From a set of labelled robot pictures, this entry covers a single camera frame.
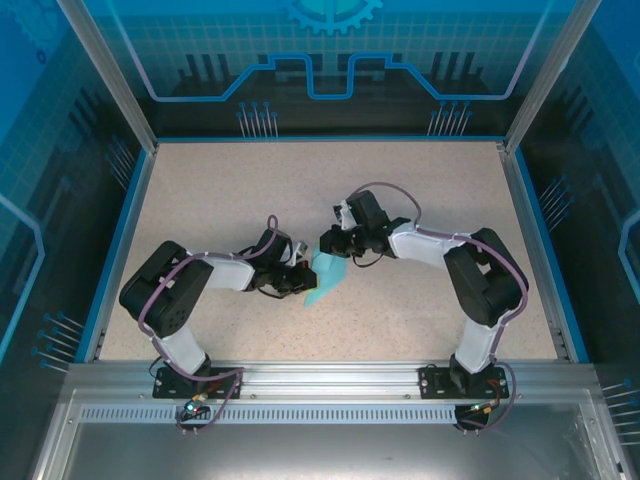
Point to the blue-edged aluminium side rail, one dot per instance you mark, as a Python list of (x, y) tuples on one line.
[(540, 250), (121, 250)]

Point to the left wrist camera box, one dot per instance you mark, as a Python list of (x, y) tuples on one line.
[(300, 249)]

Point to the light blue cloth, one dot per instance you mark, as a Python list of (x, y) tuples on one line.
[(327, 282)]

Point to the aluminium frame post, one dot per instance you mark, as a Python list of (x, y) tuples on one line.
[(115, 85), (550, 75)]

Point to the black base plate of right arm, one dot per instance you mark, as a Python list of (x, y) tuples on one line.
[(432, 382)]

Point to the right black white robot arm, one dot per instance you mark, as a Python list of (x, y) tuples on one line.
[(485, 280)]

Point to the brushed metal tray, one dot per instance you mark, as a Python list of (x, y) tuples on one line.
[(325, 452)]

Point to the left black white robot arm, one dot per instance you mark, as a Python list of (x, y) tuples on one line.
[(160, 295)]

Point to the long aluminium mounting rail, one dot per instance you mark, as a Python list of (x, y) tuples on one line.
[(325, 380)]

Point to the black base plate of left arm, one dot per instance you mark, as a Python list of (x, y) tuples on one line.
[(165, 385)]

